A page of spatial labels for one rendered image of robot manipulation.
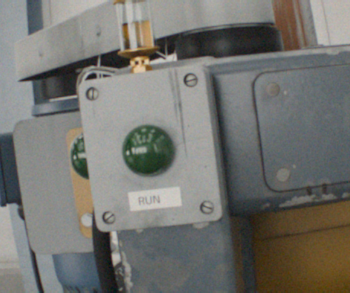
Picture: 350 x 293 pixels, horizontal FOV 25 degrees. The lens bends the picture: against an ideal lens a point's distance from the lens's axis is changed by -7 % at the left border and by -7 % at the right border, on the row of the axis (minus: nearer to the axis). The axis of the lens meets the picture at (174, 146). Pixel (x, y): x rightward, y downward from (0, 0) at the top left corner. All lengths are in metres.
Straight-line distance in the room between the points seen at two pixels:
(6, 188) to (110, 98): 0.51
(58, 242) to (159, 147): 0.51
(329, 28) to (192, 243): 5.22
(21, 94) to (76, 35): 4.68
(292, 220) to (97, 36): 0.26
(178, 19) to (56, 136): 0.32
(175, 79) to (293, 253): 0.39
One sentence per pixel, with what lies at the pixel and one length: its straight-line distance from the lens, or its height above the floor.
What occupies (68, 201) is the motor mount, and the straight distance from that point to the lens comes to 0.95.
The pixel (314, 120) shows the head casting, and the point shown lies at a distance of 0.52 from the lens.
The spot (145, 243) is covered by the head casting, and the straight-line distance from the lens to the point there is 0.53.
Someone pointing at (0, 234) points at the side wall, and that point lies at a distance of 6.16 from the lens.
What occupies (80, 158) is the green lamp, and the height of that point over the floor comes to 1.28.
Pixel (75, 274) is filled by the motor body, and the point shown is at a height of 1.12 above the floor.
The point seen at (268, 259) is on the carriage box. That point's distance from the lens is 0.83.
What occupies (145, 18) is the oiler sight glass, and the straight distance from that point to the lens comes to 0.56.
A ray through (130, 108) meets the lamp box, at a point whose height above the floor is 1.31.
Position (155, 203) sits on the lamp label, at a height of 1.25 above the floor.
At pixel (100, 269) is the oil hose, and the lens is 0.56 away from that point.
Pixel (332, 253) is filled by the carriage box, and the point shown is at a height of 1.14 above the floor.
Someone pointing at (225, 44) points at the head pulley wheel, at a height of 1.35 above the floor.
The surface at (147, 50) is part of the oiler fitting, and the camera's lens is 0.55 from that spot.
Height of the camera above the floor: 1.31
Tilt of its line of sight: 3 degrees down
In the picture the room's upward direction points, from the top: 7 degrees counter-clockwise
